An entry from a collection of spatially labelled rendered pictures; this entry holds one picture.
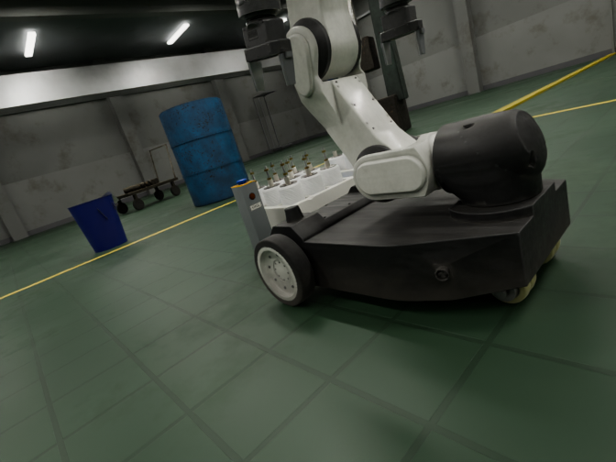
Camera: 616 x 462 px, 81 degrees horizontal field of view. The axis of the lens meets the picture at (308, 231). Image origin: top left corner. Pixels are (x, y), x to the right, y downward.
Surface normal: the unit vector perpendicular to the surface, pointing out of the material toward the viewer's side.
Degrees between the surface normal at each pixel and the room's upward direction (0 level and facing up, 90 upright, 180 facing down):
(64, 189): 90
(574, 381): 0
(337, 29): 86
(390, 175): 90
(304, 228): 45
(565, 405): 0
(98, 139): 90
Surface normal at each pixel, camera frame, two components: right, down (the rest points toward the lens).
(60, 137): 0.65, 0.01
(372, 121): 0.42, -0.45
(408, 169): -0.70, 0.39
